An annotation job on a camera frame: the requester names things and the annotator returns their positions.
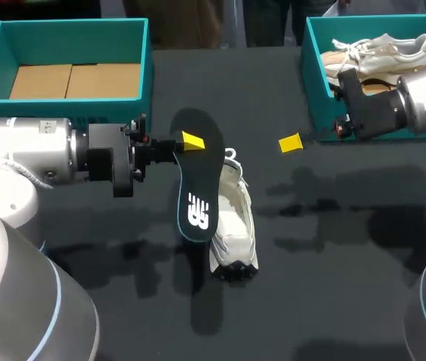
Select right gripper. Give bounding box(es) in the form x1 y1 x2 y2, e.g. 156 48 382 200
278 68 406 154

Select brown cardboard sheet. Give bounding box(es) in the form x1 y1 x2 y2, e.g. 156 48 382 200
8 63 74 100
64 62 142 100

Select black and blue insole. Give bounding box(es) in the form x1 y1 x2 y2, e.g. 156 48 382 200
169 108 227 243

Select white cable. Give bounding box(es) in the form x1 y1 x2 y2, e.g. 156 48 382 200
0 152 54 190

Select cream white shoe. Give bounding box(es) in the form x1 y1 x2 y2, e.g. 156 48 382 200
318 32 426 82

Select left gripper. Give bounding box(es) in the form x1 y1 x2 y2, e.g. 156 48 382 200
84 112 207 199

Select person's legs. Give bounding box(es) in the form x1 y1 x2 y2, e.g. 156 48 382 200
242 0 294 48
123 0 225 50

